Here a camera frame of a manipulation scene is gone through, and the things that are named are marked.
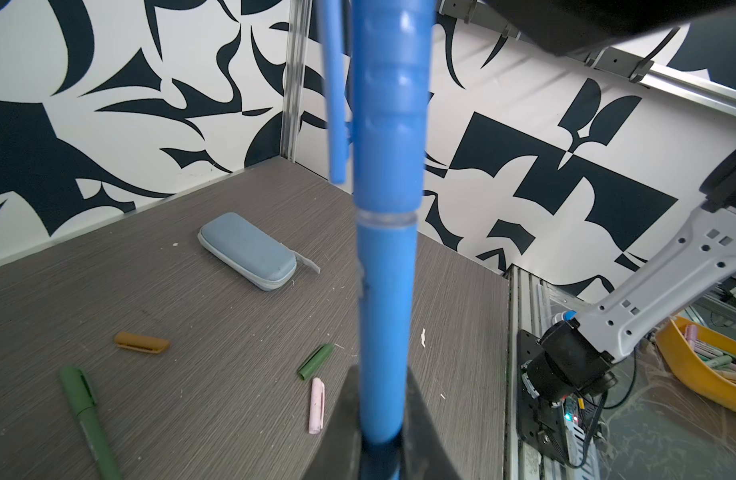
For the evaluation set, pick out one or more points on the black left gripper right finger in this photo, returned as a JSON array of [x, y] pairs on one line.
[[564, 27]]

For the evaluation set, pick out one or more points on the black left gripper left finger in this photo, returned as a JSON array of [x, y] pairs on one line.
[[417, 452]]

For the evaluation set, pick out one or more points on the green pen cap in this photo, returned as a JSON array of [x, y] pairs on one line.
[[310, 366]]

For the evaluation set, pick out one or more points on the blue pen cap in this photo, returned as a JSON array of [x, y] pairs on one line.
[[377, 118]]

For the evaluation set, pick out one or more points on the green pen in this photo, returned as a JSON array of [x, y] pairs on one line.
[[83, 404]]

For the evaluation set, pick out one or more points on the blue pen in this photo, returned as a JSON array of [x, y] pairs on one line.
[[386, 254]]

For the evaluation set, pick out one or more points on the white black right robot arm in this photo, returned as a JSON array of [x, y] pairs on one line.
[[576, 356]]

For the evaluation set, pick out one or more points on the brown pen cap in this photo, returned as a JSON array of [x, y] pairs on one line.
[[141, 343]]

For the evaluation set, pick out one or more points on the light blue pencil case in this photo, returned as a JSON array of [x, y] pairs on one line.
[[251, 252]]

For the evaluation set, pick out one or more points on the yellow plastic bin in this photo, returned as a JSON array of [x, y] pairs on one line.
[[689, 368]]

